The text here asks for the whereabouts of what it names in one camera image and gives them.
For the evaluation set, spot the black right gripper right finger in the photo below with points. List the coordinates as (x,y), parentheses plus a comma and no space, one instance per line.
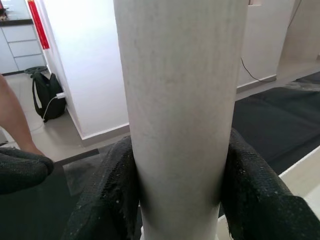
(262,195)

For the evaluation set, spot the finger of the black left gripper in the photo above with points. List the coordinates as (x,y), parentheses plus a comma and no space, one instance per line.
(22,170)

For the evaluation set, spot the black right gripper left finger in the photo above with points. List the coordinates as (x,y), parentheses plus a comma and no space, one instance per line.
(105,195)

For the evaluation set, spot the white plastic table leg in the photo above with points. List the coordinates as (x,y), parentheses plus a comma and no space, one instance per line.
(180,100)

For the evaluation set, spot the clear tape strip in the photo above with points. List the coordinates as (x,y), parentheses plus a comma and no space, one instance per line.
(80,175)

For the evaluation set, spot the person bare leg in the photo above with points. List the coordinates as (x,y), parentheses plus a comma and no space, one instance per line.
(15,120)

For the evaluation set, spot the black backpack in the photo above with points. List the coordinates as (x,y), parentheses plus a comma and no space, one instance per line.
(51,105)

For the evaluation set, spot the black tablecloth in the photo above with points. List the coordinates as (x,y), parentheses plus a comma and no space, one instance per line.
(275,120)

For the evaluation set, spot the white charger plug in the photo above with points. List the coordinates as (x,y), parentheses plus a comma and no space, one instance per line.
(61,96)

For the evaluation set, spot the black round floor object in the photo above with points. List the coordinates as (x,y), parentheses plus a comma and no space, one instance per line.
(27,70)

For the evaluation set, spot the white kitchen cabinet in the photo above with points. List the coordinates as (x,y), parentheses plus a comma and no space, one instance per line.
(22,50)

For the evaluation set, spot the black kitchen countertop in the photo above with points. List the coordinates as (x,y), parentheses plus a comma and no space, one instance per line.
(15,22)

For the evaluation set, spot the red wall banner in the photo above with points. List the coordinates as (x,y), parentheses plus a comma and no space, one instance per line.
(38,25)

